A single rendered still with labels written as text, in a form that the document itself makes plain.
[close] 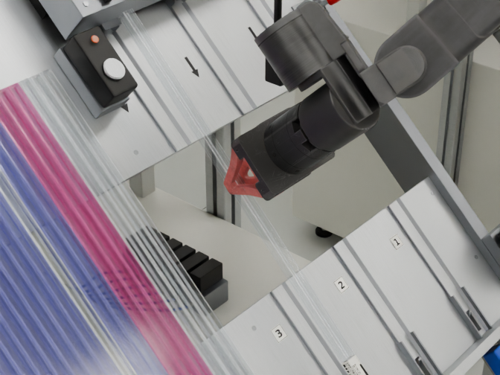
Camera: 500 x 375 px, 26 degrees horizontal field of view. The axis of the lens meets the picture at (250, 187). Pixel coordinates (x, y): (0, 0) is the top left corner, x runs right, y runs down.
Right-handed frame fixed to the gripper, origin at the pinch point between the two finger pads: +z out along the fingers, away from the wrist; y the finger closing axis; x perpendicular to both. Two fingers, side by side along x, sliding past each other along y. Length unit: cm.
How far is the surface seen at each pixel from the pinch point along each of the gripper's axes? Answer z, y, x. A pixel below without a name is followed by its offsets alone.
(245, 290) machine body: 35.9, -21.8, 12.2
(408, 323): 4.0, -13.9, 23.7
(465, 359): 1.5, -16.1, 30.5
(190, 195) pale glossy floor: 142, -108, -9
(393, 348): 4.1, -9.8, 24.7
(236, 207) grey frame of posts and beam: 45, -37, 2
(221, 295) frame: 34.8, -17.1, 10.8
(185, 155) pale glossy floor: 153, -123, -20
